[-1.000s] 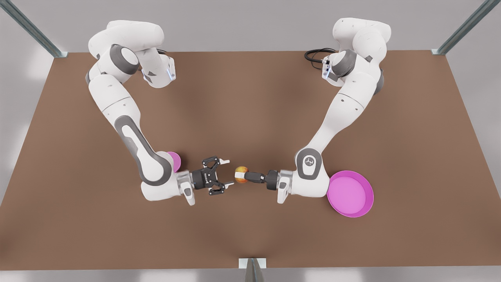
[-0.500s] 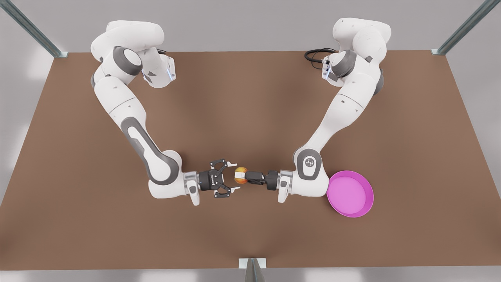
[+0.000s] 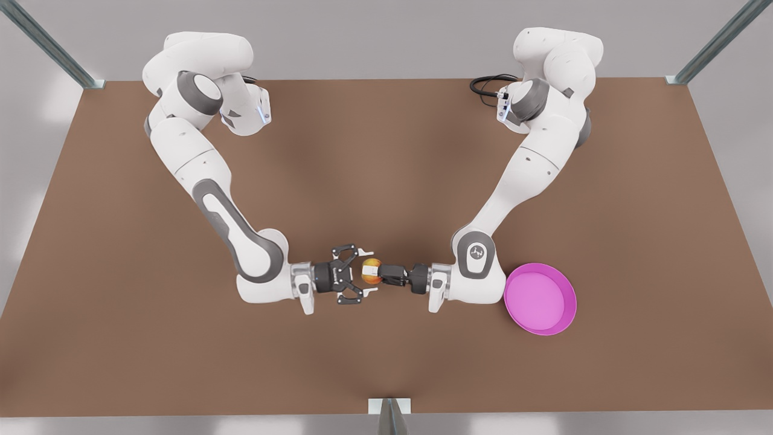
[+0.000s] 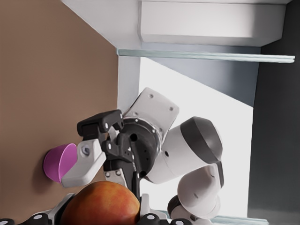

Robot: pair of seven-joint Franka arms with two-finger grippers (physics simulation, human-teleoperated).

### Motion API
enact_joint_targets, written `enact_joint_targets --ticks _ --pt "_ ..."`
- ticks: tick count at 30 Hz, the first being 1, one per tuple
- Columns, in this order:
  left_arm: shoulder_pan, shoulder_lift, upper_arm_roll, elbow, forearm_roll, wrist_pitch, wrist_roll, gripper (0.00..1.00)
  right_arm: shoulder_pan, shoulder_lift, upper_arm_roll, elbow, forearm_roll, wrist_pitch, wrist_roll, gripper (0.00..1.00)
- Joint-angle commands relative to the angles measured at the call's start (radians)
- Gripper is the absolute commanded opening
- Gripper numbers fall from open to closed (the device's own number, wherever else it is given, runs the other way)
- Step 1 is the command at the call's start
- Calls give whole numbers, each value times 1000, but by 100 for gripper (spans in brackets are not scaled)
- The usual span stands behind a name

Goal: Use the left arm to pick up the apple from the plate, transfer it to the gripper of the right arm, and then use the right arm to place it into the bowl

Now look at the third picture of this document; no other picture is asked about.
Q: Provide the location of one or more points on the red yellow apple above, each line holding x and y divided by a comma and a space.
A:
369, 264

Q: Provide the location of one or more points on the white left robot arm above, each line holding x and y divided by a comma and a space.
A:
543, 139

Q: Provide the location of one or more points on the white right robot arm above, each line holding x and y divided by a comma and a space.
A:
181, 145

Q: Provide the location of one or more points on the pink shallow bowl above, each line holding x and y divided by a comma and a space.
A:
539, 299

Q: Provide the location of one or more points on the silver frame post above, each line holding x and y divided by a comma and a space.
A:
45, 43
718, 42
389, 414

